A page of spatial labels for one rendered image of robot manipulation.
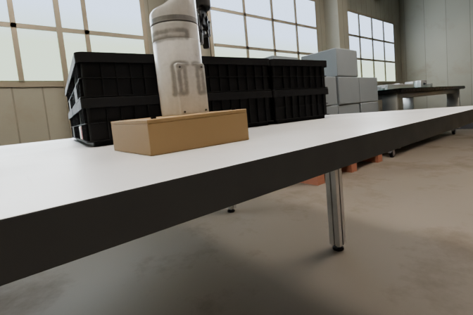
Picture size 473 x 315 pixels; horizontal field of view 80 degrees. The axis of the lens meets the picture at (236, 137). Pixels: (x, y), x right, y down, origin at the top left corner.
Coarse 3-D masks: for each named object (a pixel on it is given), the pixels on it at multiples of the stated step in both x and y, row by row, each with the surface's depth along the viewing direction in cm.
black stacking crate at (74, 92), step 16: (80, 64) 68; (96, 64) 69; (112, 64) 71; (128, 64) 73; (144, 64) 76; (80, 80) 70; (96, 80) 70; (112, 80) 71; (128, 80) 74; (144, 80) 75; (80, 96) 73; (96, 96) 69; (112, 96) 72
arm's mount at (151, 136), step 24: (120, 120) 54; (144, 120) 40; (168, 120) 42; (192, 120) 44; (216, 120) 47; (240, 120) 50; (120, 144) 51; (144, 144) 42; (168, 144) 42; (192, 144) 44; (216, 144) 47
